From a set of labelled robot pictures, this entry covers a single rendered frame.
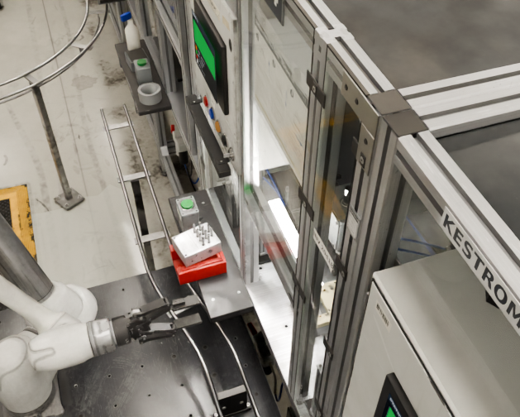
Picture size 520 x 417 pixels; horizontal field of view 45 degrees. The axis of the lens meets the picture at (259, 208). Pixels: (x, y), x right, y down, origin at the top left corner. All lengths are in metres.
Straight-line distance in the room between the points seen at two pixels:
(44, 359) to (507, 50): 1.24
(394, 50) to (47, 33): 4.27
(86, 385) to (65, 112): 2.44
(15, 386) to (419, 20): 1.46
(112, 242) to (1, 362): 1.56
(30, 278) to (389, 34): 1.31
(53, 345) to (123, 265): 1.66
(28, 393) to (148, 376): 0.37
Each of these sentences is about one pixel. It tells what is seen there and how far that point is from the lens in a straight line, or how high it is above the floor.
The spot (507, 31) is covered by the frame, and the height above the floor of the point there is 2.01.
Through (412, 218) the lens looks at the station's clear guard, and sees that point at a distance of 0.87.
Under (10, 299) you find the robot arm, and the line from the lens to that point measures 1.80.
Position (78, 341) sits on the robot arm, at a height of 1.17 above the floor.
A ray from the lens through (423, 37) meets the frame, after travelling 1.04.
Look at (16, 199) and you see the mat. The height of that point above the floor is 0.01.
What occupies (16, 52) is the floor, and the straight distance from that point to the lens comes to 4.96.
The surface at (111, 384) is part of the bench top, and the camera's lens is 2.15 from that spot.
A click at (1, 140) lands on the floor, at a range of 4.19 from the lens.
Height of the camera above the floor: 2.54
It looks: 47 degrees down
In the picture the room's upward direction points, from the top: straight up
